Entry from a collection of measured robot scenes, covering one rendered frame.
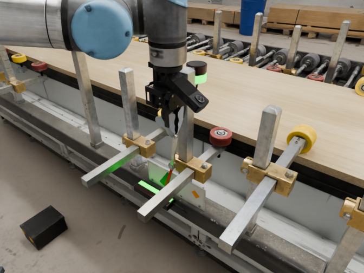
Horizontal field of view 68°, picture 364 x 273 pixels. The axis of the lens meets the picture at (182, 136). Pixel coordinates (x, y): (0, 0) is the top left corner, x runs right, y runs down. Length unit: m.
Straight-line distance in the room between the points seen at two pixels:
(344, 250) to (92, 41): 0.72
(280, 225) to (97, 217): 1.24
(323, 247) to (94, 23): 0.95
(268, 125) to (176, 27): 0.30
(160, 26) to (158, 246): 1.36
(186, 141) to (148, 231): 1.05
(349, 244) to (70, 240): 1.51
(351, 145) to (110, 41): 0.85
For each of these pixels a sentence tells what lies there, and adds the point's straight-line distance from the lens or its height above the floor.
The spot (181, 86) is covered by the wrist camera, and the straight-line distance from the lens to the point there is 0.66.
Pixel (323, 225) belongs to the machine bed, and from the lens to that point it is 1.08.
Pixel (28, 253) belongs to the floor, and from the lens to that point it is 1.92.
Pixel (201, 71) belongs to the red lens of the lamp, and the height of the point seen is 1.17.
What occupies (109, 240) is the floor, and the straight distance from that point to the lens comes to 1.80.
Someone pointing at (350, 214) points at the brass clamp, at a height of 0.95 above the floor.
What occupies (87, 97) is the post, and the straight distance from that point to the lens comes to 1.17.
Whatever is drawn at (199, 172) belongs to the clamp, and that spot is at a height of 0.86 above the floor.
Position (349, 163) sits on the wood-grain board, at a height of 0.90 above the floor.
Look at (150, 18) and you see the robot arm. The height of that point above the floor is 1.32.
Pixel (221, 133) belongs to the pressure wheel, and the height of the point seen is 0.91.
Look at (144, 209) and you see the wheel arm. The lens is 0.76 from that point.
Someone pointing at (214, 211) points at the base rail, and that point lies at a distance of 0.96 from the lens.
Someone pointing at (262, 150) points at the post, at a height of 1.03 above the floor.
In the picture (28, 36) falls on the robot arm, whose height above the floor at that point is 1.33.
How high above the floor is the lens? 1.43
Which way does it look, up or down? 34 degrees down
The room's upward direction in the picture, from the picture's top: straight up
